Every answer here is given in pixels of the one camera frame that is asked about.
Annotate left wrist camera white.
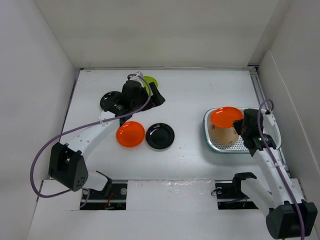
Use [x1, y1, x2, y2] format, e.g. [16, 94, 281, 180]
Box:
[127, 71, 144, 82]

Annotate orange plate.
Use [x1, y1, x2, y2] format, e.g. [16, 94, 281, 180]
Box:
[210, 106, 243, 129]
[116, 121, 146, 148]

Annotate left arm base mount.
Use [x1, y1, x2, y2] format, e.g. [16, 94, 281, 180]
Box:
[79, 171, 128, 211]

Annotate white perforated plastic bin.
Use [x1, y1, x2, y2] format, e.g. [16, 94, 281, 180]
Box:
[202, 108, 277, 154]

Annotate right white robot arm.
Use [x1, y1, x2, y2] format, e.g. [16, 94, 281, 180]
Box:
[231, 108, 318, 240]

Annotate green plate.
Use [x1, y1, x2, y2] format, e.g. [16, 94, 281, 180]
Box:
[144, 75, 158, 87]

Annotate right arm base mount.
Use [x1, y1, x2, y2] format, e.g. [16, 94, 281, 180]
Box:
[211, 172, 258, 210]

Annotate beige plate with characters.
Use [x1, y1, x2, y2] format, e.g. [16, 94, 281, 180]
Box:
[209, 123, 239, 145]

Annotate black plate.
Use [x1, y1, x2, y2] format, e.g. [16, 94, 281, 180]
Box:
[100, 91, 121, 112]
[145, 122, 175, 150]

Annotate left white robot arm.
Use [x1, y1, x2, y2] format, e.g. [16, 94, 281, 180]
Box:
[48, 80, 165, 199]

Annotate aluminium rail right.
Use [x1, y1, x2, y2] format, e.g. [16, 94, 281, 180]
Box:
[248, 65, 291, 177]

